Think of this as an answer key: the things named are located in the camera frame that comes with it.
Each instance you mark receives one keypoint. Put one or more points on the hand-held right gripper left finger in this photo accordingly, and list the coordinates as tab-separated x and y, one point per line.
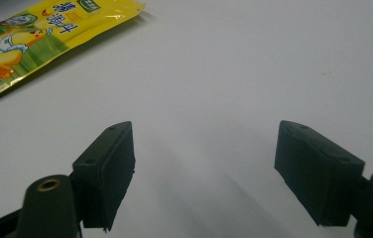
108	175

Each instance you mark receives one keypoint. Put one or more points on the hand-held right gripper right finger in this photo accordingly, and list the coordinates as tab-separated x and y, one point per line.
320	178

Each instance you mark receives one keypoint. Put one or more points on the yellow spout pouch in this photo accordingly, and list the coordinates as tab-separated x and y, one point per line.
42	36

